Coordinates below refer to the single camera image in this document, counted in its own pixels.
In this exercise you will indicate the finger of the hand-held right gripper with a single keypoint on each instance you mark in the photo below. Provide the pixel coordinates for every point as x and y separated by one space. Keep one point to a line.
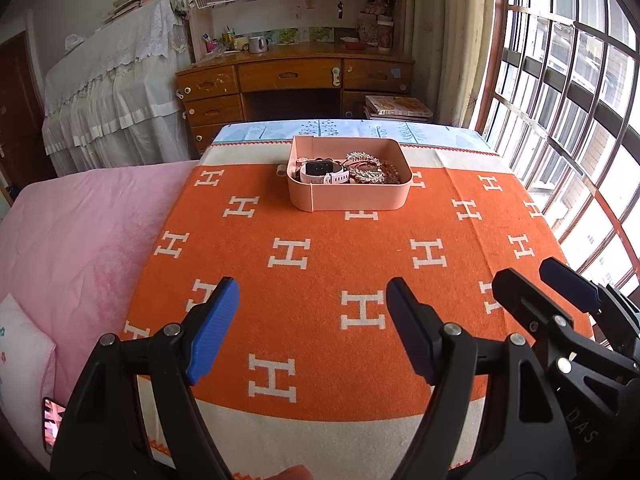
525 300
570 282

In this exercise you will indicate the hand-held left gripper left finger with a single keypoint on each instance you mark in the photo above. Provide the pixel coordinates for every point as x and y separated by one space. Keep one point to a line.
215 330

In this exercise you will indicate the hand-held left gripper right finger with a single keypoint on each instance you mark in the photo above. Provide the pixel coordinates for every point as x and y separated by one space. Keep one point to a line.
411 332

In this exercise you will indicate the pink jewelry box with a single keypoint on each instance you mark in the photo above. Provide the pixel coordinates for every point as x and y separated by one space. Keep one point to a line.
350 199

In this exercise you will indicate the silver rhinestone hair comb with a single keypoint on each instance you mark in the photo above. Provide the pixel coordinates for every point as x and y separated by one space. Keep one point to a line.
370 175

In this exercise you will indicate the white smart watch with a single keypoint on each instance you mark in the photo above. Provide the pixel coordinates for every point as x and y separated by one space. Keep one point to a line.
317 169

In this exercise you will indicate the person's left hand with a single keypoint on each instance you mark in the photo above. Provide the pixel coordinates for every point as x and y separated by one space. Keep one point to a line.
295 473

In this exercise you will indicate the orange patterned blanket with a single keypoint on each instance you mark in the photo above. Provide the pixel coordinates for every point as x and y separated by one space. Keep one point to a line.
325 260

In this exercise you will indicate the pink bedsheet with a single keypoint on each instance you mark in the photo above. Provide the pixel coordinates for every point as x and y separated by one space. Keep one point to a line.
75 240

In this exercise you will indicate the white pink pillow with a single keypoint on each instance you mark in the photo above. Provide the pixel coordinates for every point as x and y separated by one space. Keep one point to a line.
20 360

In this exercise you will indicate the barred window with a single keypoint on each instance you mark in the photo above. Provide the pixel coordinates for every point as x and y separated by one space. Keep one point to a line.
550 85

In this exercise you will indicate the blue white floral sheet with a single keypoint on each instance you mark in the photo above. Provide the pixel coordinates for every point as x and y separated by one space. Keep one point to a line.
260 132

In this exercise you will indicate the stack of books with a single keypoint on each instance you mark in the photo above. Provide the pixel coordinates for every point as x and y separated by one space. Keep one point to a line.
397 107

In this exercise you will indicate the wooden desk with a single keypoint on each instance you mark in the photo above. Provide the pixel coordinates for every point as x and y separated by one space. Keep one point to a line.
280 75

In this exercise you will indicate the white lace furniture cover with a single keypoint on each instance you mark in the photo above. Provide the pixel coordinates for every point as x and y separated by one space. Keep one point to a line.
115 85

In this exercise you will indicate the green white drawer latch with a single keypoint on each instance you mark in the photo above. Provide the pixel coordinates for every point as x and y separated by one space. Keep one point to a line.
336 75

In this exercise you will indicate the beige curtain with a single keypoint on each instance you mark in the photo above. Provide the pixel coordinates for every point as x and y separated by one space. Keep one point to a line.
445 35

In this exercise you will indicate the grey mug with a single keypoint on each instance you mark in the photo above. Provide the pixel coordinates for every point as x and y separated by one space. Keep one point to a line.
257 45

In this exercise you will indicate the green pen cup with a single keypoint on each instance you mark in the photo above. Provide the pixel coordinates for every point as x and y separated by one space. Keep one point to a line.
227 40

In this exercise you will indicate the brown wooden door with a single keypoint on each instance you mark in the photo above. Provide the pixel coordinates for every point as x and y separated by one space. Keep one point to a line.
15 110

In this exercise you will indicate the floral storage tin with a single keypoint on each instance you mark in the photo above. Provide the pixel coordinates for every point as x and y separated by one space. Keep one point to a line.
386 35
368 30

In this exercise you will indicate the pile of books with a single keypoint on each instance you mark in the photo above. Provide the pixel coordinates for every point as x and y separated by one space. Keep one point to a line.
135 2

